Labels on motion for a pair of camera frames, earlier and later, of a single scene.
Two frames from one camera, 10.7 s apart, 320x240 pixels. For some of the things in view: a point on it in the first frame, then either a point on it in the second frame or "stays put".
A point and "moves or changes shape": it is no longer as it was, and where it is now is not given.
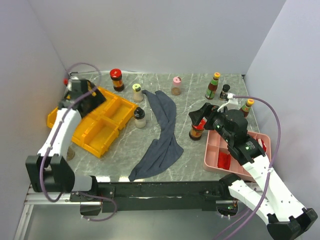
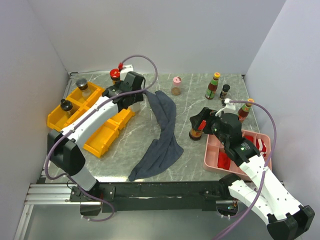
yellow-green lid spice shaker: x=137 y=94 moves or changes shape
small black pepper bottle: x=223 y=94 stays put
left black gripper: x=98 y=100 -> x=138 y=97
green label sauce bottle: x=212 y=86 stays put
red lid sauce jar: x=116 y=76 stays put
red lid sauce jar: x=196 y=131 stays put
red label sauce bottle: x=246 y=108 stays put
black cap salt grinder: x=140 y=120 moves or changes shape
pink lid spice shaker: x=176 y=88 stays put
